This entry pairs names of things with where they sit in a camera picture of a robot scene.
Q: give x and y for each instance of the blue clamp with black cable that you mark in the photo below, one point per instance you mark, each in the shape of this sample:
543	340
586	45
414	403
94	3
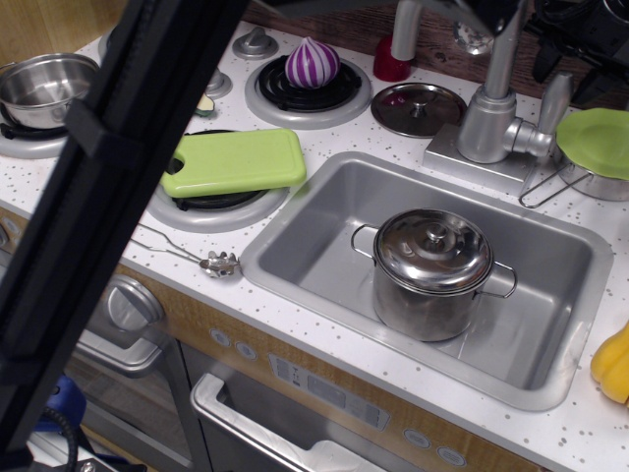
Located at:
63	414

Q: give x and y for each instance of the purple striped toy onion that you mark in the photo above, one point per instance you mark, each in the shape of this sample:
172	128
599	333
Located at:
312	65

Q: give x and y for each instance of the yellow toy pepper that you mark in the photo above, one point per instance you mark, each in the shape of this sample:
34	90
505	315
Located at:
609	367

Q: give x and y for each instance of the green plastic plate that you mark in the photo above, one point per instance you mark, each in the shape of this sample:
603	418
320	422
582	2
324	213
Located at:
597	140

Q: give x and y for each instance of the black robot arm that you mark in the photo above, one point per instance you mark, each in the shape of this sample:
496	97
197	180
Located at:
93	200

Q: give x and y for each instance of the steel saucepan with wire handle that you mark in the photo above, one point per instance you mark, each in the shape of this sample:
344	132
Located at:
568	176

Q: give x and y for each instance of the front stove burner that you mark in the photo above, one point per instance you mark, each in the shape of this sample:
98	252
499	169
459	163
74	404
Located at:
213	214

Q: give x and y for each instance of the back right stove burner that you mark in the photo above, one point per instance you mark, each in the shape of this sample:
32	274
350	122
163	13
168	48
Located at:
273	99

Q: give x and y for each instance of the grey oven dial knob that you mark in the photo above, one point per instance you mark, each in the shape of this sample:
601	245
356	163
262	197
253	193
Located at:
130	305

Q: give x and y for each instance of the grey stove knob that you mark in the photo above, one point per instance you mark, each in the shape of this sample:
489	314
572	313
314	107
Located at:
218	86
255	45

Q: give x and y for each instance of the steel pot with handles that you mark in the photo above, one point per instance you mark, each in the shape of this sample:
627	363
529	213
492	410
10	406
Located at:
429	317

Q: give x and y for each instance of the loose steel pot lid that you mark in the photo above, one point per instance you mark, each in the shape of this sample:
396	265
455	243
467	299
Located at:
417	110

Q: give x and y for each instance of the green plastic cutting board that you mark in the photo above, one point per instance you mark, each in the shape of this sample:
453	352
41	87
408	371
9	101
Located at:
235	162

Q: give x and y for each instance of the silver faucet lever handle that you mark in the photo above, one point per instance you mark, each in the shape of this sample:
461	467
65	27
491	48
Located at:
556	99

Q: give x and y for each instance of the grey stove knob middle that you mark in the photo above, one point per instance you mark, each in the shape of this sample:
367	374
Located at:
218	86

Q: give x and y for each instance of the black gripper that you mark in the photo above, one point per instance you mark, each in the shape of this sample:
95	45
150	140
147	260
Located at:
595	32

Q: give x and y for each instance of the silver oven door handle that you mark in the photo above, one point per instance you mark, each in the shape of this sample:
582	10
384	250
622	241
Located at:
137	359

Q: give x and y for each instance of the red toy cup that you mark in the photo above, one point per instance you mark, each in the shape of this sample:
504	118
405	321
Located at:
386	67

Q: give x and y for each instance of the grey stove knob top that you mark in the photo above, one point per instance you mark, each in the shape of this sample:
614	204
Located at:
255	45

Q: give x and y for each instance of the silver dishwasher door handle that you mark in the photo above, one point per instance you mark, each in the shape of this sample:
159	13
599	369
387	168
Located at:
272	433

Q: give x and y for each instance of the clear crystal knob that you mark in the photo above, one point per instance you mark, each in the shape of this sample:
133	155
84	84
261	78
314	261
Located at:
471	41

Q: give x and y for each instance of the toy eggplant slice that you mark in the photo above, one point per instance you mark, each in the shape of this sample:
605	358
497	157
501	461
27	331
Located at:
205	107

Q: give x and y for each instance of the grey toy sink basin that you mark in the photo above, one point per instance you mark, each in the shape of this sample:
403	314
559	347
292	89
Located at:
522	350

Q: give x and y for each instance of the silver toy faucet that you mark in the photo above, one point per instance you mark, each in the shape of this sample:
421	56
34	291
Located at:
492	147

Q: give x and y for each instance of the far left stove burner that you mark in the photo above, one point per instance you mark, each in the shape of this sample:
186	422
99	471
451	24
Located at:
21	142

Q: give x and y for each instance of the stove burner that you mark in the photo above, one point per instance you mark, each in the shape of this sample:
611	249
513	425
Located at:
273	99
213	214
21	142

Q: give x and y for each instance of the steel bowl on left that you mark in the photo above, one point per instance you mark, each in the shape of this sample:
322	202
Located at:
36	93

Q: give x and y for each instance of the steel pot lid on pot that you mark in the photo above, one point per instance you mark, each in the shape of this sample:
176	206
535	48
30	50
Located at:
433	251

